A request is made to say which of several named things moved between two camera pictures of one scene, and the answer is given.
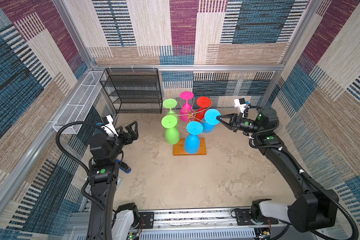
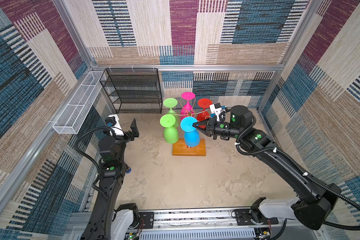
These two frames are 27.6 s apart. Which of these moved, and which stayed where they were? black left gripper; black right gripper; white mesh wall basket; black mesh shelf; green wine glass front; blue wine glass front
Moved: blue wine glass front; black right gripper
Stayed: green wine glass front; black left gripper; white mesh wall basket; black mesh shelf
